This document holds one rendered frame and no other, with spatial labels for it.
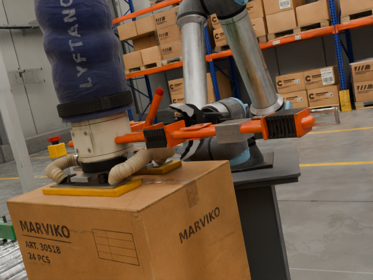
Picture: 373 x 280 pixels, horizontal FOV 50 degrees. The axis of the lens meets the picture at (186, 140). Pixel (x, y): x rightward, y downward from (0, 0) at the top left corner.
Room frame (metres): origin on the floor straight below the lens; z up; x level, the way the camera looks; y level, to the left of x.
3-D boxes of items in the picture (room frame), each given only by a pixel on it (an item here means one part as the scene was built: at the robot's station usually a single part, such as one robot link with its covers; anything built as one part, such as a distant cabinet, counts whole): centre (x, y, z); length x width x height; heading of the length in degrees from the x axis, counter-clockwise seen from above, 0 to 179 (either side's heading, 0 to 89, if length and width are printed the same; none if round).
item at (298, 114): (0.86, -0.22, 1.07); 0.08 x 0.07 x 0.05; 52
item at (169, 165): (1.31, 0.19, 0.97); 0.34 x 0.10 x 0.05; 52
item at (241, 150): (1.32, -0.14, 0.96); 0.12 x 0.09 x 0.12; 62
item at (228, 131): (0.95, -0.12, 1.06); 0.07 x 0.07 x 0.04; 52
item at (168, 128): (1.08, 0.05, 1.07); 0.10 x 0.08 x 0.06; 142
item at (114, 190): (1.16, 0.31, 0.97); 0.34 x 0.10 x 0.05; 52
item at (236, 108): (1.31, -0.15, 1.07); 0.12 x 0.09 x 0.10; 143
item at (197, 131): (1.20, 0.02, 1.07); 0.93 x 0.30 x 0.04; 52
